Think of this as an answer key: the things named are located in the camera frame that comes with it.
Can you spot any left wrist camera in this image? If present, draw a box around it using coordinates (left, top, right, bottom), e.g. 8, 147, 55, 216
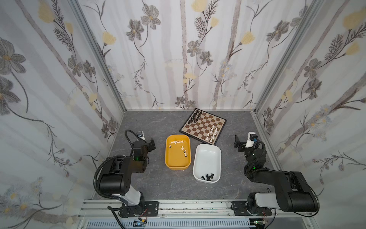
136, 131, 145, 141

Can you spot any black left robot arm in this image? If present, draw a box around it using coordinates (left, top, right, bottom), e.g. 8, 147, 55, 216
93, 139, 156, 206

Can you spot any white slotted cable duct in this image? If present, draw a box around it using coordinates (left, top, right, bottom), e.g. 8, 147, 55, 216
85, 219, 256, 229

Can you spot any brown folding chess board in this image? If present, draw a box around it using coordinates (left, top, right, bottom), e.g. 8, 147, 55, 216
179, 108, 227, 145

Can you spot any black chess piece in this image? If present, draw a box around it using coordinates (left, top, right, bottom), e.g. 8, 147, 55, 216
201, 173, 214, 181

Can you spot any white plastic tray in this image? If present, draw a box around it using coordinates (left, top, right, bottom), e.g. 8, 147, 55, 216
193, 144, 222, 184

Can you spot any yellow plastic tray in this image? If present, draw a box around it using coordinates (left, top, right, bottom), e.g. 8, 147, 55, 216
165, 135, 192, 170

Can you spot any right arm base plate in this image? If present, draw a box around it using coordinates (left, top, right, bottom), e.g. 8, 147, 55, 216
230, 200, 273, 216

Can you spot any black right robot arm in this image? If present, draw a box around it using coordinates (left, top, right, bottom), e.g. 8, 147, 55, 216
234, 132, 320, 217

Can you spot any aluminium mounting rail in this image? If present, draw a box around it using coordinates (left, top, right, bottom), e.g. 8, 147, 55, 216
77, 199, 315, 221

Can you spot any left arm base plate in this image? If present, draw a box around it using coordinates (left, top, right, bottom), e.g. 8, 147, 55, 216
118, 201, 159, 218

